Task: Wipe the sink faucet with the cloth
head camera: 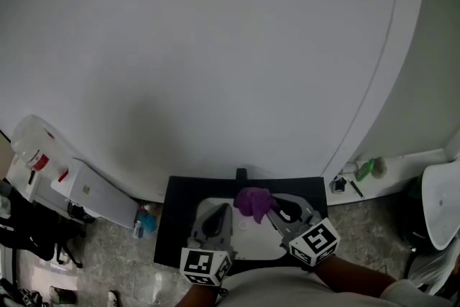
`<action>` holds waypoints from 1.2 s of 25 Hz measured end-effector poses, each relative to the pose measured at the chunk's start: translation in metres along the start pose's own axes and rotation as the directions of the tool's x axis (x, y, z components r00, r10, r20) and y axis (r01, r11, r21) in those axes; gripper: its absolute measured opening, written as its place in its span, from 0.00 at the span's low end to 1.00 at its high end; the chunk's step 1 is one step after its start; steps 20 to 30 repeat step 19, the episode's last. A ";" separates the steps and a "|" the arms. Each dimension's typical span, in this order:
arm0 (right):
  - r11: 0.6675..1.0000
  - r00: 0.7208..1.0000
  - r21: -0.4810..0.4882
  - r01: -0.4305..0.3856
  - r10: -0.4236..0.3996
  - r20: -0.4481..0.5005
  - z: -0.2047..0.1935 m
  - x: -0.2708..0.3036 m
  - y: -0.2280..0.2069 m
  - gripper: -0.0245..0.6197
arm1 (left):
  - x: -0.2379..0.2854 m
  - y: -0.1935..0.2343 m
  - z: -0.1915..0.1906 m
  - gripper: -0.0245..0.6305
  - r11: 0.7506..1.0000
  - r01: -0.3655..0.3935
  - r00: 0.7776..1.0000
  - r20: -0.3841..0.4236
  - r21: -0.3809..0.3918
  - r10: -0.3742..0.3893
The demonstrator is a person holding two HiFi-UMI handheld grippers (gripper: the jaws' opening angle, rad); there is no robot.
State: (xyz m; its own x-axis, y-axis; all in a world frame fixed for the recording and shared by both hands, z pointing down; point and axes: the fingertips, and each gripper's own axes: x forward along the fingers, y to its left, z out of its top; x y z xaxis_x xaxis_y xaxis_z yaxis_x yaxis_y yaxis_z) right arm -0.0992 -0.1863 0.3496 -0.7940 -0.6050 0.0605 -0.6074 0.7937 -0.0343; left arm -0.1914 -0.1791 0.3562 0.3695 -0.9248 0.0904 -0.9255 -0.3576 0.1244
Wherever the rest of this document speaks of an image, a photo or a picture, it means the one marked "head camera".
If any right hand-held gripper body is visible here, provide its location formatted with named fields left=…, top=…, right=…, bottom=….
left=281, top=210, right=341, bottom=267

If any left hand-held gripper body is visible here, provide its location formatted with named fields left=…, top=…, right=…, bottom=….
left=179, top=237, right=238, bottom=288

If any purple cloth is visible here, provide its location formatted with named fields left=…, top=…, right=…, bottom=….
left=233, top=186, right=282, bottom=225

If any person's left forearm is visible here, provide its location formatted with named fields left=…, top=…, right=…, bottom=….
left=175, top=283, right=221, bottom=307

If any person's right forearm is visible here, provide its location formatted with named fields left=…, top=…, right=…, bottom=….
left=307, top=254, right=398, bottom=298

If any black sink with white basin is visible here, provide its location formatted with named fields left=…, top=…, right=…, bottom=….
left=153, top=175, right=329, bottom=270

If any small black and white box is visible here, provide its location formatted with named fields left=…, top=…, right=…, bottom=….
left=331, top=177, right=347, bottom=195

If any black pen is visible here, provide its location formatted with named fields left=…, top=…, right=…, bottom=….
left=349, top=180, right=365, bottom=200

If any person's light shirt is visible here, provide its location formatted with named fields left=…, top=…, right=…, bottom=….
left=214, top=266, right=460, bottom=307

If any green plastic bottle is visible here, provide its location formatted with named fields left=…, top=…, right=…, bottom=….
left=355, top=157, right=376, bottom=182

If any pale tape roll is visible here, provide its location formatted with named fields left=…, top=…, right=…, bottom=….
left=371, top=157, right=388, bottom=180

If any clear plastic bag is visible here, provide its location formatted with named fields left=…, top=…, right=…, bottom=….
left=407, top=247, right=460, bottom=296

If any green and white shoe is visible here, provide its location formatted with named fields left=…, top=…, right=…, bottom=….
left=47, top=285, right=77, bottom=306

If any black office chair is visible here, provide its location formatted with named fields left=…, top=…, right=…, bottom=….
left=0, top=178, right=88, bottom=270

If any clear container with red labels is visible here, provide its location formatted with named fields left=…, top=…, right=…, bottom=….
left=10, top=114, right=70, bottom=183

